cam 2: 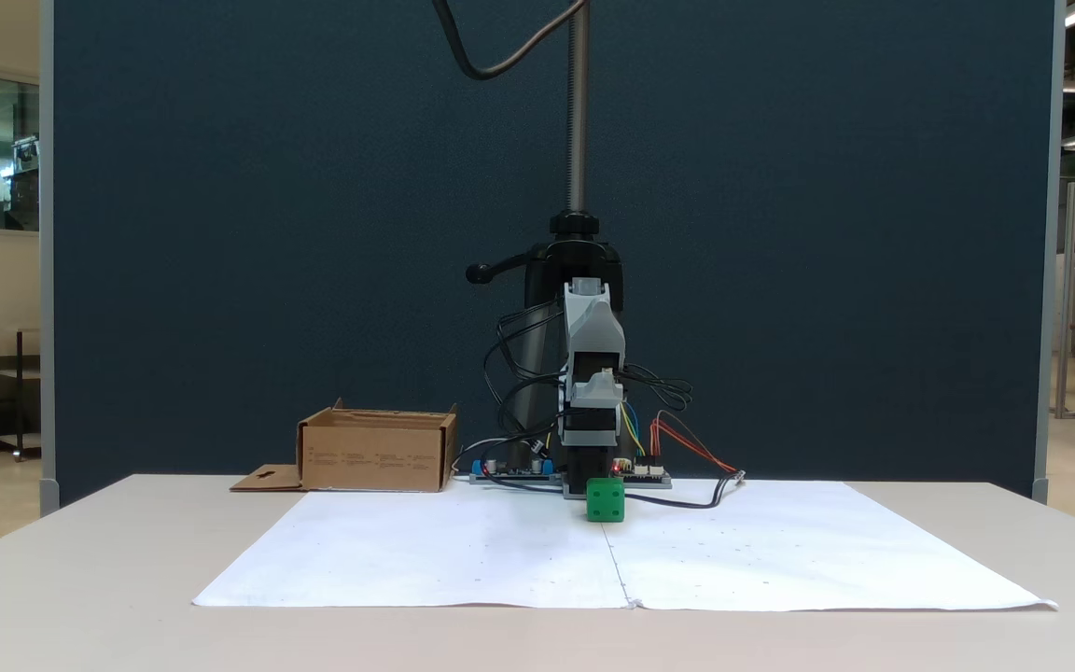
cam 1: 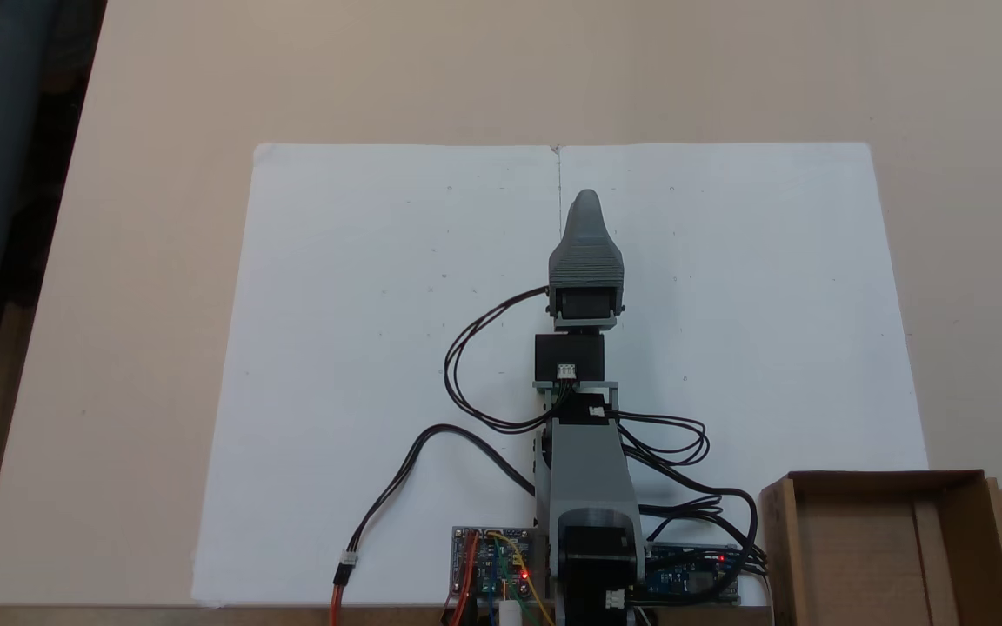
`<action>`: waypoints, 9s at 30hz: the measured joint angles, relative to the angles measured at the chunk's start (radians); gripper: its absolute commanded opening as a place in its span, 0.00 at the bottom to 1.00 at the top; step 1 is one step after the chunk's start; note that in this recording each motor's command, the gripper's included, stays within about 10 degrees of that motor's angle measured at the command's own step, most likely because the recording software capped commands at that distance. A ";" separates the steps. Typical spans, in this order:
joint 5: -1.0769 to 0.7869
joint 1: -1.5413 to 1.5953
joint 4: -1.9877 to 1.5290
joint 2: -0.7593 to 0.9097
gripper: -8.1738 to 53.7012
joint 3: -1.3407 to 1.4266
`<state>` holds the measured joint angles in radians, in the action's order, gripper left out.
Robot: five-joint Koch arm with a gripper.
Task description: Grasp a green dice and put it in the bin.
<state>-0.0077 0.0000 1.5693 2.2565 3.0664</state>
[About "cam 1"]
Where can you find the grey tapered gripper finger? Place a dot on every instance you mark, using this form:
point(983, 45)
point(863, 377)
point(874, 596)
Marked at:
point(586, 252)

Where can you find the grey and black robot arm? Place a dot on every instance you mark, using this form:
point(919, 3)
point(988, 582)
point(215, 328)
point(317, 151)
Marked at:
point(588, 469)

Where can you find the blue circuit board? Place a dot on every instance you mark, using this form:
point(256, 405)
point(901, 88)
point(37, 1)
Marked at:
point(684, 578)

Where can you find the brown cardboard box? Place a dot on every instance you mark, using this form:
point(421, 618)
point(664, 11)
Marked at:
point(858, 548)

